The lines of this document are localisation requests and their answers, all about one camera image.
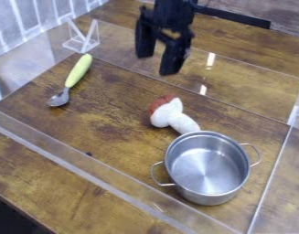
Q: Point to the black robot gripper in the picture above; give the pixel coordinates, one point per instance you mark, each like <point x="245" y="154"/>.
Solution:
<point x="167" y="23"/>

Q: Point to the white plush mushroom red cap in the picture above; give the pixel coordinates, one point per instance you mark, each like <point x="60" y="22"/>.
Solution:
<point x="166" y="113"/>

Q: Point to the silver metal pot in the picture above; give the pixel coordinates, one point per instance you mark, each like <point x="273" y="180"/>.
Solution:
<point x="207" y="166"/>

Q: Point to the black strip on table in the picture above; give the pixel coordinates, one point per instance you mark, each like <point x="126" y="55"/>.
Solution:
<point x="247" y="20"/>

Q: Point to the clear acrylic triangle stand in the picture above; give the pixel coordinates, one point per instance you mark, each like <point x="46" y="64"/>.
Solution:
<point x="82" y="43"/>

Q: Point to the yellow handled metal spoon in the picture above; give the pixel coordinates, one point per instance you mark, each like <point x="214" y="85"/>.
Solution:
<point x="78" y="71"/>

